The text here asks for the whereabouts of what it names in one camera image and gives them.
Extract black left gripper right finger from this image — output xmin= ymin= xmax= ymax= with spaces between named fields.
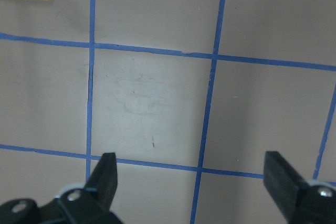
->
xmin=263 ymin=151 xmax=335 ymax=223

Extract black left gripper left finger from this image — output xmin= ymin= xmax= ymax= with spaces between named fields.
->
xmin=1 ymin=153 xmax=122 ymax=223

